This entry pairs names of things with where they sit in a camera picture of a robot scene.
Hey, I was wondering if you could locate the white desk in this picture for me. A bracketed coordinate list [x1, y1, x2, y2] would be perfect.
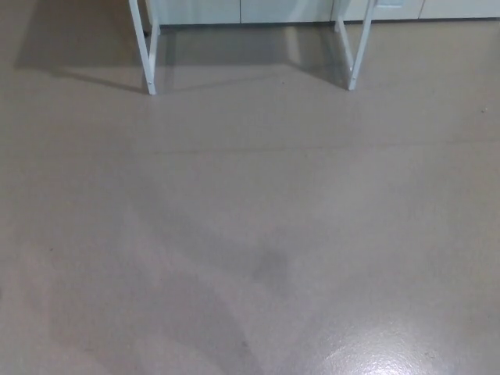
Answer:
[128, 0, 378, 95]

